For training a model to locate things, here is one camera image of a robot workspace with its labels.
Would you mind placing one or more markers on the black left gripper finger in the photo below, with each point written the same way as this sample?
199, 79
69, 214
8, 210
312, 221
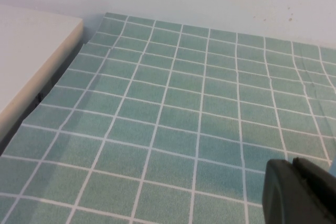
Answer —
294, 195

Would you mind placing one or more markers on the green white checked tablecloth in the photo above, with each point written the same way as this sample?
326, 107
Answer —
168, 119

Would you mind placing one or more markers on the white table board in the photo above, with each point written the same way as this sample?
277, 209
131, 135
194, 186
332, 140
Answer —
29, 51

